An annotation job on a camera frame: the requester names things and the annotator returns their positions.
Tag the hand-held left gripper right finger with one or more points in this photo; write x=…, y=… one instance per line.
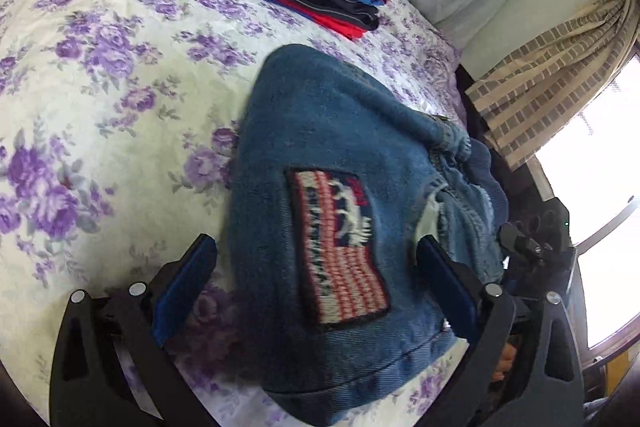
x=445, y=292

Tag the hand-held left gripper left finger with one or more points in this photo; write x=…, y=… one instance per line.
x=185, y=292

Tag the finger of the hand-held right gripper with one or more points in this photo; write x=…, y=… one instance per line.
x=520, y=242

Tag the blue denim jeans pants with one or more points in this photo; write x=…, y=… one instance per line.
x=325, y=132

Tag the window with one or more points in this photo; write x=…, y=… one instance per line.
x=590, y=187

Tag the beige brick-patterned curtain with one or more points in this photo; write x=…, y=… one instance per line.
x=550, y=72

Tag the purple floral bedspread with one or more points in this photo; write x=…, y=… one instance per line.
x=125, y=82

